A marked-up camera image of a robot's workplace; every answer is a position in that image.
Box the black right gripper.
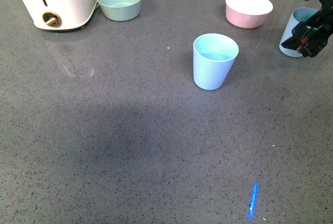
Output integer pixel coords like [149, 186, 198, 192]
[281, 0, 332, 57]

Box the blue cup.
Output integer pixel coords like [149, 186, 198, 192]
[193, 33, 239, 90]
[279, 7, 318, 58]

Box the pink bowl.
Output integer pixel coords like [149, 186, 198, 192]
[225, 0, 274, 29]

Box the green bowl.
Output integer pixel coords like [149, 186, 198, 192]
[97, 0, 142, 22]

